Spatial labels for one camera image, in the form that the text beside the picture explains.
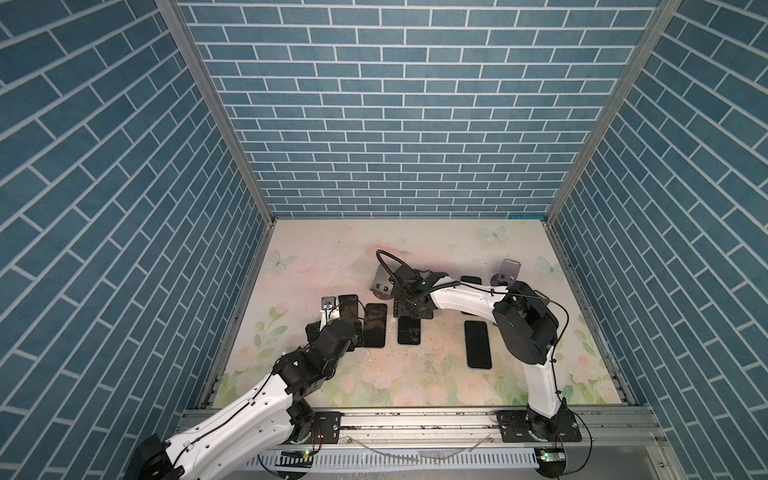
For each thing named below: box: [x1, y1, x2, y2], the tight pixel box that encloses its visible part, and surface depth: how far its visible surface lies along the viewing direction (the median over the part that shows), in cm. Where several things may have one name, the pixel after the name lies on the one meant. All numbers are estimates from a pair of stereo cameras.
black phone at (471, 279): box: [460, 275, 482, 285], surface depth 104 cm
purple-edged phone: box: [363, 303, 388, 348], surface depth 93 cm
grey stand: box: [496, 258, 521, 286], surface depth 98 cm
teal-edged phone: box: [397, 316, 421, 345], surface depth 90 cm
